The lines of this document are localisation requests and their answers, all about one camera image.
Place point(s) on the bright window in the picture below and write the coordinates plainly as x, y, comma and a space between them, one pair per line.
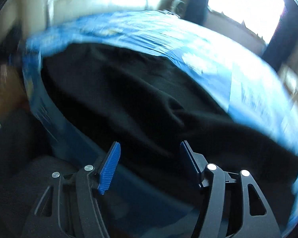
259, 16

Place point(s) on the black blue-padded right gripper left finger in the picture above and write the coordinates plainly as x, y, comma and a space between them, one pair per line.
68, 206

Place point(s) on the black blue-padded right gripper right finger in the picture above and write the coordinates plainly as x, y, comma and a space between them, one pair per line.
233, 205

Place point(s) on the dark blue curtain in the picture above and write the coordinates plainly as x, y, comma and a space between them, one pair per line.
196, 11

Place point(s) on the blue patterned bed sheet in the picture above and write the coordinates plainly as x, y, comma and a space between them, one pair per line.
244, 85

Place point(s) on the black pants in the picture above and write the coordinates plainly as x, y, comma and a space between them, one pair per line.
149, 106

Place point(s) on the small white fan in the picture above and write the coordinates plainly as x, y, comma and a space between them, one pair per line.
178, 7

